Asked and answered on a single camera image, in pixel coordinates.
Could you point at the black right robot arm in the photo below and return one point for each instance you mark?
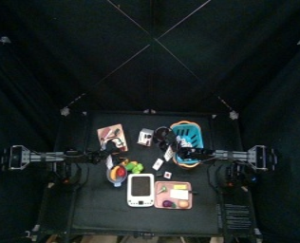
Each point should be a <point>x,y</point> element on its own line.
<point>241,155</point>

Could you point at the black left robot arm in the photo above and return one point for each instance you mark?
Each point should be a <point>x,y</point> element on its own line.
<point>37,156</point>

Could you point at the pink picture card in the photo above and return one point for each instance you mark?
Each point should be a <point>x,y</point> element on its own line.
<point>112,136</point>

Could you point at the white paper tag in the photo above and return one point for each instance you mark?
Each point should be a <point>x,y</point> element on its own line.
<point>168,153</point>

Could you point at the black tape roll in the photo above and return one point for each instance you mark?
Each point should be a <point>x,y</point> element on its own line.
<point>159,134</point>

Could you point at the red toy fruit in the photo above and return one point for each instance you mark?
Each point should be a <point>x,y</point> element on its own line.
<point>120,171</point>

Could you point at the green toy vegetable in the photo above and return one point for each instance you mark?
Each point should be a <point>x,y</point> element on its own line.
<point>134,167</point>

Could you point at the blue basket orange rim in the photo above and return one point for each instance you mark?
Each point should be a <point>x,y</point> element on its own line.
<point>190,133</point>

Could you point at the small white card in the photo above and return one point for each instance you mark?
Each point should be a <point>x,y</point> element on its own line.
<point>158,164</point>

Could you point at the orange toy fruit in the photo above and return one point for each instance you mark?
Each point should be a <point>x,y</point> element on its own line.
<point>112,173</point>

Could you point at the small white box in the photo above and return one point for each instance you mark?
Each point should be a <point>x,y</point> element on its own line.
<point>144,137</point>

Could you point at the grey bowl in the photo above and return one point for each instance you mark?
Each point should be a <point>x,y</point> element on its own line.
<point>115,181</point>

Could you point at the yellow block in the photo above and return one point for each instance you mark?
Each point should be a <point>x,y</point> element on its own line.
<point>179,187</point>

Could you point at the white block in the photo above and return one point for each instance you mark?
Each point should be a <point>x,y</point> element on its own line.
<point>179,194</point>

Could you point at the pink tray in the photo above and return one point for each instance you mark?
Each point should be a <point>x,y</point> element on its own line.
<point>172,198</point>

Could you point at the orange toy ball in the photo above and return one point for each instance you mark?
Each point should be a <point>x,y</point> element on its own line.
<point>182,203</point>

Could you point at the purple toy eggplant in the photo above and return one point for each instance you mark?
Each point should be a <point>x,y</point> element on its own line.
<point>167,203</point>

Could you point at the metal frame bracket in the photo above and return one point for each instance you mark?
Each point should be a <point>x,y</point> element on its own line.
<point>148,111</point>

